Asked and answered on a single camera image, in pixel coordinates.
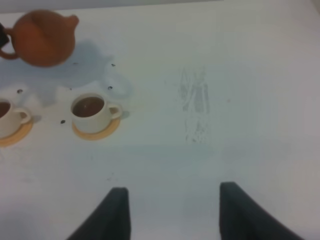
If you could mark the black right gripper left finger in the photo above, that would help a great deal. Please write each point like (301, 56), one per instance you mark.
(111, 220)

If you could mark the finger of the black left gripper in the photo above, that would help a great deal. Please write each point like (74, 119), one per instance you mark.
(4, 36)

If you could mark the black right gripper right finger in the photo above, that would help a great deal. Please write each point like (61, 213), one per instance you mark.
(241, 218)

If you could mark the brown clay teapot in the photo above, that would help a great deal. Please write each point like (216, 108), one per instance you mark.
(42, 38)

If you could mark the white teacup left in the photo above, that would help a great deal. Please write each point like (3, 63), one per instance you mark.
(12, 118)

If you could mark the white teacup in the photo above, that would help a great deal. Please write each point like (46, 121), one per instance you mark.
(12, 118)
(92, 112)

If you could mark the orange coaster left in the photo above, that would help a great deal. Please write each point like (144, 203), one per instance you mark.
(21, 133)

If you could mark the orange coaster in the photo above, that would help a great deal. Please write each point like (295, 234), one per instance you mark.
(21, 133)
(109, 130)

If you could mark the orange coaster right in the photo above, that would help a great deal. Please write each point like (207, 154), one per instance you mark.
(109, 130)

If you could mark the white teacup right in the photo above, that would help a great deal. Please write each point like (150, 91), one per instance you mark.
(92, 112)

